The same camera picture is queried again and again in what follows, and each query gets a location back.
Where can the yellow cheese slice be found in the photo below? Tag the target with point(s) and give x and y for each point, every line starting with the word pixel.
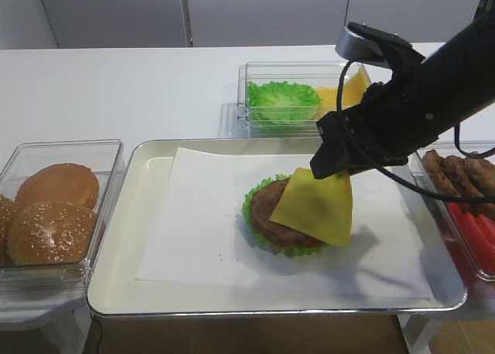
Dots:
pixel 319 208

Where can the left brown patty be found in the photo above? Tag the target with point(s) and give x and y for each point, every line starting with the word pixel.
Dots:
pixel 434 166

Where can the clear patty tomato container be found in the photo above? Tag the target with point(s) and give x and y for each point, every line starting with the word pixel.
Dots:
pixel 448 227

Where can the right sesame bun top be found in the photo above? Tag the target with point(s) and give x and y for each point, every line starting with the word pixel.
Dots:
pixel 53 232

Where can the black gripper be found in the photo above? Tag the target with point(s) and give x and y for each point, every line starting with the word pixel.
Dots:
pixel 382 130

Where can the brown patty on tray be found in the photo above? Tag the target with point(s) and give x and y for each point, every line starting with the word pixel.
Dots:
pixel 267 211

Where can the red tomato slice under patty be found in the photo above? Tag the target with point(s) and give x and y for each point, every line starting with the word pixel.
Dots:
pixel 312 242

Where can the white paper sheet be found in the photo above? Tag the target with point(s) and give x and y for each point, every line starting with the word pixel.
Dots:
pixel 204 233

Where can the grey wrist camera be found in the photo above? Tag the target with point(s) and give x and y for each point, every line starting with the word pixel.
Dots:
pixel 359 42

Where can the clear lettuce cheese container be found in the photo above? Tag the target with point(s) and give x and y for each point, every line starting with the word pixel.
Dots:
pixel 314 74

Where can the sesame bun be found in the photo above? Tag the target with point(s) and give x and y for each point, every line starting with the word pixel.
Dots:
pixel 7 213
pixel 53 232

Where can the middle red tomato slice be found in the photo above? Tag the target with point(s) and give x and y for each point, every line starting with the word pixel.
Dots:
pixel 483 250

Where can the clear bun container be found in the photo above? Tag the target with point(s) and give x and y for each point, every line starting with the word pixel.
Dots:
pixel 104 159

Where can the green lettuce under patty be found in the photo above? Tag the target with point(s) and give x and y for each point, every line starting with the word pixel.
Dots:
pixel 249 203

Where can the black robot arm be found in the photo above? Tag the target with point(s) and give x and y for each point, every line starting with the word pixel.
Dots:
pixel 425 97

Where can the left sesame bun top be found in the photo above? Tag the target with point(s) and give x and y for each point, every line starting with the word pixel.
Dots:
pixel 7 213

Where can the silver metal tray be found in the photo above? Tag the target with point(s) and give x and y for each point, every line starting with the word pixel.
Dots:
pixel 115 288

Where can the green lettuce in container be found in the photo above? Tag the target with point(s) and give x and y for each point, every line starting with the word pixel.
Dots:
pixel 284 105

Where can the plain bun bottom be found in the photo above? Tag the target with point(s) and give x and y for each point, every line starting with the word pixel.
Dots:
pixel 67 182

